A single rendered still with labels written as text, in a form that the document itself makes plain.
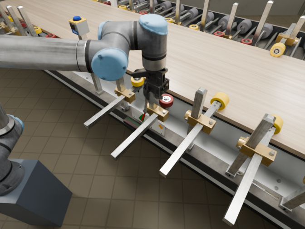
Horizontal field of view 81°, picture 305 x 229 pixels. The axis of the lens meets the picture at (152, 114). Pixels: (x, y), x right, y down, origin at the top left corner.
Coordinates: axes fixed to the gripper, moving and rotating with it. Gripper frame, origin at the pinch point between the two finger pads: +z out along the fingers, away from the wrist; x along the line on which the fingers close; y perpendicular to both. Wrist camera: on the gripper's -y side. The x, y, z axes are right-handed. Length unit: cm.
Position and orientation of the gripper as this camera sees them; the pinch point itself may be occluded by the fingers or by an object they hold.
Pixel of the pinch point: (151, 101)
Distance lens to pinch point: 84.3
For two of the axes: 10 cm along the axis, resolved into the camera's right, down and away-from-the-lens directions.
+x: 6.2, -5.9, 5.2
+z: 0.2, 6.7, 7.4
